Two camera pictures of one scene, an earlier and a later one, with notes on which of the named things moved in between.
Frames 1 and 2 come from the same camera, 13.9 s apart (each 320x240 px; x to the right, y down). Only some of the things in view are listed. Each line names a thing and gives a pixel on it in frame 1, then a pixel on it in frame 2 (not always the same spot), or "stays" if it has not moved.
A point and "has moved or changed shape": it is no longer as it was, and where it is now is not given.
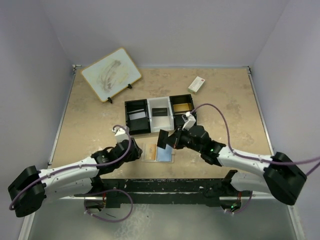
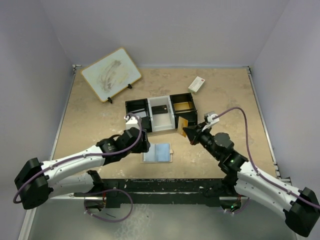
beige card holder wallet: x=152 y=153 stays
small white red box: x=195 y=84 stays
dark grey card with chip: x=163 y=135 -> x=159 y=109
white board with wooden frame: x=110 y=74 stays
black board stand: x=109 y=98 stays
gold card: x=152 y=152 has moved or changed shape
